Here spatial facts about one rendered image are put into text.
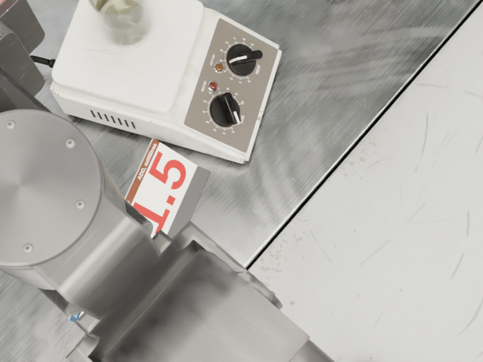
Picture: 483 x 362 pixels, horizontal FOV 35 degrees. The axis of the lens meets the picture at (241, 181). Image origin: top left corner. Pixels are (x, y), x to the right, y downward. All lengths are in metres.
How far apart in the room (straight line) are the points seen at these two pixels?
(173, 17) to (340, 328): 0.34
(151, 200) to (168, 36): 0.16
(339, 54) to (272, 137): 0.12
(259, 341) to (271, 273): 0.44
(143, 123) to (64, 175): 0.48
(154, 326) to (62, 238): 0.08
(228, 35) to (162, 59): 0.08
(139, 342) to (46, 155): 0.10
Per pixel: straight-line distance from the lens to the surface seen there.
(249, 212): 0.78
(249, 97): 0.78
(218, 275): 0.33
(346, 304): 0.77
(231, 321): 0.33
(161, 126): 0.75
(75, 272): 0.27
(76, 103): 0.77
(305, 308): 0.77
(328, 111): 0.82
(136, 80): 0.74
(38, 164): 0.28
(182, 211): 0.78
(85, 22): 0.77
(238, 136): 0.76
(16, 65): 0.40
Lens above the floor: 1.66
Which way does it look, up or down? 75 degrees down
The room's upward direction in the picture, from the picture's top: straight up
